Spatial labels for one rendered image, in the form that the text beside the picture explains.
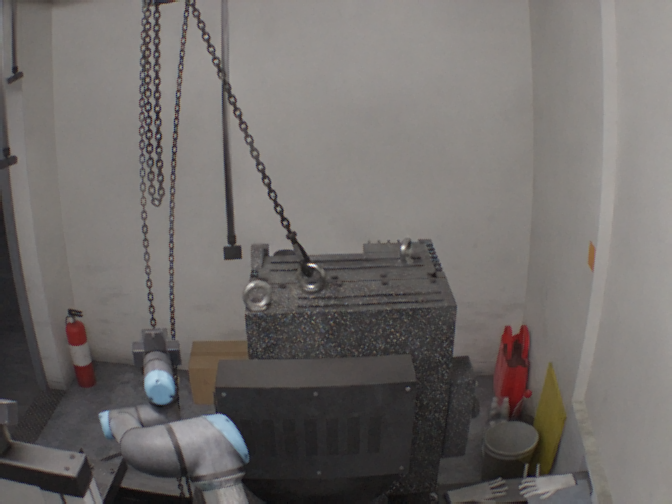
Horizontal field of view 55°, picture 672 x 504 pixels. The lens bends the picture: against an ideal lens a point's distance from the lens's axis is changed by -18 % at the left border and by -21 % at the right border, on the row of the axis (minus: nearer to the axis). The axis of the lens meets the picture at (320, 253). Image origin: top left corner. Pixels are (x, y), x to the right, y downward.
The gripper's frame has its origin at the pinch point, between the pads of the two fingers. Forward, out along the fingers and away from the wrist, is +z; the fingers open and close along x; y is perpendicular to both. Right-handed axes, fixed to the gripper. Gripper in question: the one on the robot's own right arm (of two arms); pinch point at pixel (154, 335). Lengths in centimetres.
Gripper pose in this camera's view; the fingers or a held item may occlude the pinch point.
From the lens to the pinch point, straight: 203.5
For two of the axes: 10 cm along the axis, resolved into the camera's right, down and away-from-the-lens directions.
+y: 0.0, 9.4, 3.4
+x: 9.8, -0.8, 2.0
